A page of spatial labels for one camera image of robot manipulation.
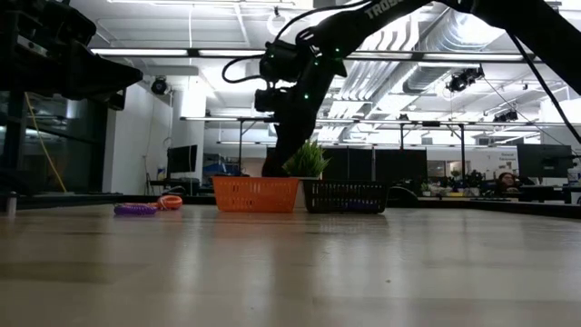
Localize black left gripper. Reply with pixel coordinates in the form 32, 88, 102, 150
0, 13, 144, 112

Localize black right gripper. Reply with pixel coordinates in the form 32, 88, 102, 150
261, 67, 340, 178

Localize purple spring keychain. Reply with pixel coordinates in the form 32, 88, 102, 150
113, 203, 158, 216
336, 199, 381, 213

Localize green plant in white pot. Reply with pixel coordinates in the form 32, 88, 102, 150
281, 139, 331, 211

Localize orange plastic mesh basket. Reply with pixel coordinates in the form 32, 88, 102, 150
212, 175, 301, 213

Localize black round ceiling fixture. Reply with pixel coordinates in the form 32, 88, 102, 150
151, 75, 170, 96

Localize black plastic mesh basket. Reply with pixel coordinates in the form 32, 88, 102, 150
301, 179, 390, 214

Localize black partition panels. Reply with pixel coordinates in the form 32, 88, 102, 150
266, 145, 428, 183

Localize dark leafy potted plant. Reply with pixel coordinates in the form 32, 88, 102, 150
447, 168, 485, 194

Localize person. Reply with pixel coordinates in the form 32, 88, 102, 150
496, 171, 524, 195

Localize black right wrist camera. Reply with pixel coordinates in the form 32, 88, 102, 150
252, 87, 280, 114

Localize yellow extension cord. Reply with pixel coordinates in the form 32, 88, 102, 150
23, 93, 68, 193

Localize black right arm cable loop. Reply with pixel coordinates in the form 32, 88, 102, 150
221, 53, 273, 85

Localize white ring light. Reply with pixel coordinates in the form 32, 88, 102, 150
266, 11, 293, 38

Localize black background workstation frame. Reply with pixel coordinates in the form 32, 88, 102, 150
180, 115, 468, 177

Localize black ceiling-mounted camera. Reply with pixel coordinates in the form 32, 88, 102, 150
446, 64, 486, 94

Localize black aluminium table frame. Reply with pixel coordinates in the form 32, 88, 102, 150
0, 45, 581, 220

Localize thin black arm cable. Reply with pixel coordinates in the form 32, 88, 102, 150
504, 29, 581, 144

